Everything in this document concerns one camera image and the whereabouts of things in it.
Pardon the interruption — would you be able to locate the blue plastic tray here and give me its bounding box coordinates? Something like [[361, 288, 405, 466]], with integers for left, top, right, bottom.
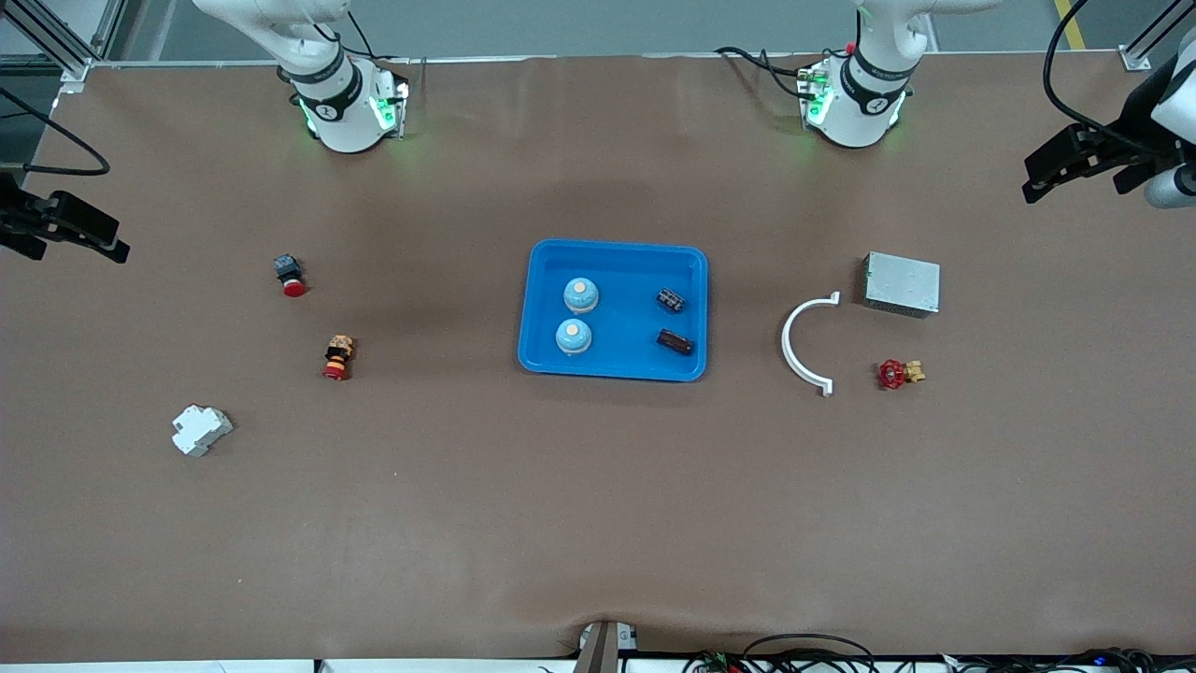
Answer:
[[517, 239, 709, 383]]

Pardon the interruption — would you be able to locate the black looped cable bundle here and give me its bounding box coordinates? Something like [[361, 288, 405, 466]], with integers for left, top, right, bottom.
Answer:
[[682, 634, 879, 673]]

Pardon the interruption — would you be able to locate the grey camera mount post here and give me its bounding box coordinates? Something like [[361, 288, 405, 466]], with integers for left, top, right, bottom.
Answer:
[[573, 621, 638, 673]]

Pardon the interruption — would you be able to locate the aluminium frame profile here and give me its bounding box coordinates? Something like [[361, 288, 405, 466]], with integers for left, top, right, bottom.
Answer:
[[0, 0, 127, 85], [1117, 0, 1196, 71]]

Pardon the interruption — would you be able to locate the black base cable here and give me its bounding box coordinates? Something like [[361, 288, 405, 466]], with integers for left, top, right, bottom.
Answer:
[[346, 9, 412, 90], [715, 45, 814, 99]]

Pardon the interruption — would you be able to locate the red handle brass valve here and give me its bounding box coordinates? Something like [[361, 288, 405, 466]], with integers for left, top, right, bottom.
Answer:
[[876, 359, 927, 391]]

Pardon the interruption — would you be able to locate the white curved pipe clamp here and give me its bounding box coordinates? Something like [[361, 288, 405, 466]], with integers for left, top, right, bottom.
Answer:
[[780, 292, 841, 398]]

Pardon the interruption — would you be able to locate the white circuit breaker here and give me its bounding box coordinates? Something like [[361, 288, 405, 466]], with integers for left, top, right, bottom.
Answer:
[[171, 404, 235, 458]]

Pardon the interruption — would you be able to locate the grey metal box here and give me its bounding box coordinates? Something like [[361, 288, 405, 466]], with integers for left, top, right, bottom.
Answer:
[[861, 251, 941, 320]]

